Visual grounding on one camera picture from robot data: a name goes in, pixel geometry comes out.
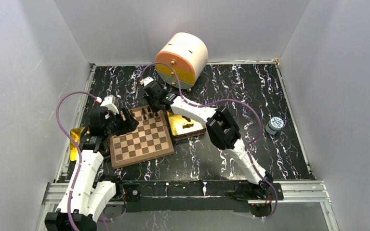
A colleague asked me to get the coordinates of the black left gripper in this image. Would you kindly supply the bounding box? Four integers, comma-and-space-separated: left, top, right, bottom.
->
105, 107, 138, 137

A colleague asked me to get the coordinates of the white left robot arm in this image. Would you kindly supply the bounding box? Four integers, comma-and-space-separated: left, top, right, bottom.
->
44, 106, 139, 231

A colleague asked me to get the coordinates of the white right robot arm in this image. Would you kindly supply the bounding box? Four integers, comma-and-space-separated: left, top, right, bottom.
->
140, 77, 272, 199

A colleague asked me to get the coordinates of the wooden chess board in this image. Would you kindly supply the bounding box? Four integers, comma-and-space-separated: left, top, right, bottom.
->
109, 106, 174, 169

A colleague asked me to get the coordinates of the gold tin with dark pieces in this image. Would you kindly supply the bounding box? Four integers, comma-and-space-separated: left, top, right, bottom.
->
166, 111, 206, 141

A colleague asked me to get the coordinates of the gold tin with light pieces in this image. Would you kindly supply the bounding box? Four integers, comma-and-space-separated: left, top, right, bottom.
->
69, 127, 90, 162

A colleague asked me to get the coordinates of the round pastel drawer cabinet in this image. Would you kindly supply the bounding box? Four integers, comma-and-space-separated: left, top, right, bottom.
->
156, 32, 208, 90

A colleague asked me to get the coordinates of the blue white round cap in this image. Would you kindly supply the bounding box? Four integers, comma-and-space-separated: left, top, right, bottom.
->
265, 117, 285, 135

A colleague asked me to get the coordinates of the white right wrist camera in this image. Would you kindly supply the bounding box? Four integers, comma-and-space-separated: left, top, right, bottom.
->
139, 77, 154, 87

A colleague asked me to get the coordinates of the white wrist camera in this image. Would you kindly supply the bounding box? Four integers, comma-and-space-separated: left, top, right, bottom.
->
95, 95, 119, 115
139, 77, 154, 87

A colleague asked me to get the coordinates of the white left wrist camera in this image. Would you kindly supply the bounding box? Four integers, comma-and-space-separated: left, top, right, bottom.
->
95, 95, 119, 115

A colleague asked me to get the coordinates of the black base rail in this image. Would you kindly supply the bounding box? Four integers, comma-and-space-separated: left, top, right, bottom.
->
107, 180, 284, 217

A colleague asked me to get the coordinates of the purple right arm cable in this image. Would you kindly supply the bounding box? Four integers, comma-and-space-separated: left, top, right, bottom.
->
139, 62, 278, 220

